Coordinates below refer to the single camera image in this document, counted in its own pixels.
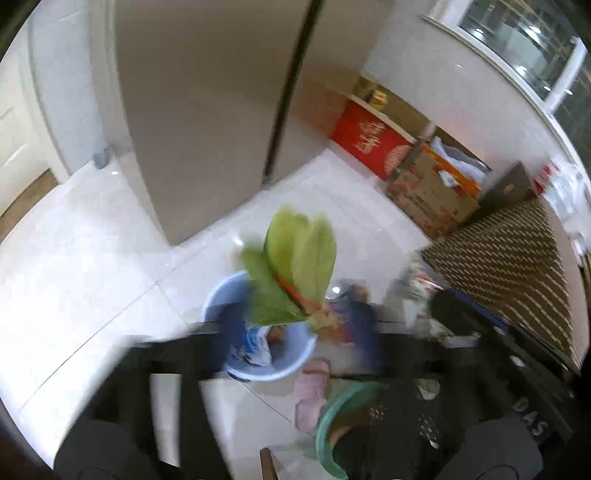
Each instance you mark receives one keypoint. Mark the round polka-dot covered table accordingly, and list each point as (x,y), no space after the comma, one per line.
(503,263)

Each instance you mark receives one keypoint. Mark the green leafy vegetable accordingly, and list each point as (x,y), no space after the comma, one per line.
(300,258)

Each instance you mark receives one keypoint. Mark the green plastic stool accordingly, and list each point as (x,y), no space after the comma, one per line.
(330,415)

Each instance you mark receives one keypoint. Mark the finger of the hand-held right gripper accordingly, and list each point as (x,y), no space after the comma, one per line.
(471,314)

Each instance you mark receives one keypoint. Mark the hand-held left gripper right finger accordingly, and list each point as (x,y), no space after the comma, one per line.
(362,330)

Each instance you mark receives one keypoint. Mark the white door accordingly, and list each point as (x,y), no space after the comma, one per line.
(18,138)

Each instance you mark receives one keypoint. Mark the printed wrapper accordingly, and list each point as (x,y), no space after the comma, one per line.
(415,288)

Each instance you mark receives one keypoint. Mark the small yellow box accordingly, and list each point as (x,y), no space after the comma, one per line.
(379,98)

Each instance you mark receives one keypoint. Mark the printed brown cardboard box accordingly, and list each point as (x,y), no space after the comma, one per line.
(429,198)

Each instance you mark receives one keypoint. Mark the white framed window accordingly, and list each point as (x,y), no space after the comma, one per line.
(531,37)

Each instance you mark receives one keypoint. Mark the white plastic bag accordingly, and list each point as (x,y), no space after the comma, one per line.
(565,194)

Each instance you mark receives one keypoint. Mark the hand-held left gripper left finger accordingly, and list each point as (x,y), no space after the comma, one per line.
(233,332)

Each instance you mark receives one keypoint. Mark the white and blue wrapper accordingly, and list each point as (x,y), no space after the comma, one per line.
(251,346)

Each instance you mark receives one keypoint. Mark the blue plastic bucket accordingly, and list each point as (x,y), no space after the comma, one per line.
(286,364)

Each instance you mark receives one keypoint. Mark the pink slipper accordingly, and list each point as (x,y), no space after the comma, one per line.
(309,406)
(316,371)

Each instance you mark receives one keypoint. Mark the small grey floor object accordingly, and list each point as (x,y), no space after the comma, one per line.
(101,158)

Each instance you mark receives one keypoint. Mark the silver double door refrigerator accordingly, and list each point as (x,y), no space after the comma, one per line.
(207,115)

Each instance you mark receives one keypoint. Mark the red cardboard box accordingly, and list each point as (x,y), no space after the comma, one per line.
(369,138)

